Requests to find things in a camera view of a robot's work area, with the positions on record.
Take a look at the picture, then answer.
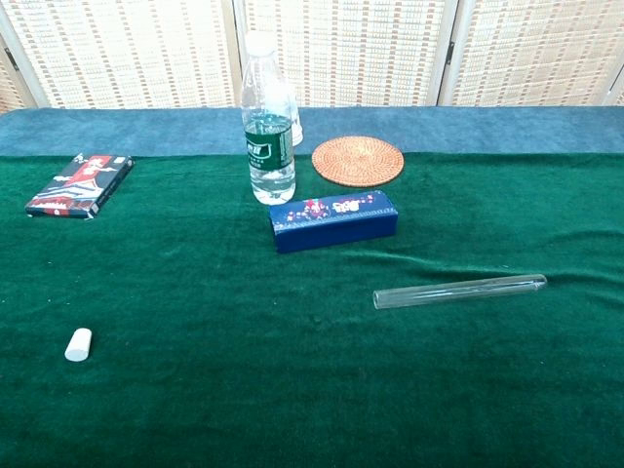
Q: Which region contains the blue rectangular printed box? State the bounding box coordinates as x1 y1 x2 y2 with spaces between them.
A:
268 189 400 254

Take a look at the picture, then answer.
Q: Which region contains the black red printed box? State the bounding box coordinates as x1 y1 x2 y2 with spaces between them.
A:
24 153 136 220

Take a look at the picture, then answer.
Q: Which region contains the clear plastic water bottle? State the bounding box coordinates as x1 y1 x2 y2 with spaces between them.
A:
241 30 297 206

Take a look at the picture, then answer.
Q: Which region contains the clear glass tube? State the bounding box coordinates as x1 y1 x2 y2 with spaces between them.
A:
372 273 549 311

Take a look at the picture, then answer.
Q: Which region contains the white paper cup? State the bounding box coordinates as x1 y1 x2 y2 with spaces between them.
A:
284 86 305 147

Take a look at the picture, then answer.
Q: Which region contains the round woven rattan coaster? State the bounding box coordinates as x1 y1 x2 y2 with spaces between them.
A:
311 136 406 189

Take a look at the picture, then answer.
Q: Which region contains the small white cap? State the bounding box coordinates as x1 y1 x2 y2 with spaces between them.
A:
63 328 94 363

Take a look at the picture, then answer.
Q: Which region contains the woven bamboo screen panel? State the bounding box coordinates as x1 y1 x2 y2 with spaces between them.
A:
604 62 624 106
438 0 624 108
233 0 459 108
0 0 243 111
0 28 38 116

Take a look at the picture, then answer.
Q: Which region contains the green velvet cloth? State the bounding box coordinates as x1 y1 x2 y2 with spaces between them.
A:
0 151 624 468

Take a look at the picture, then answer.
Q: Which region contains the blue table cloth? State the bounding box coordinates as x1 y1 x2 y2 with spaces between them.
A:
0 105 624 158

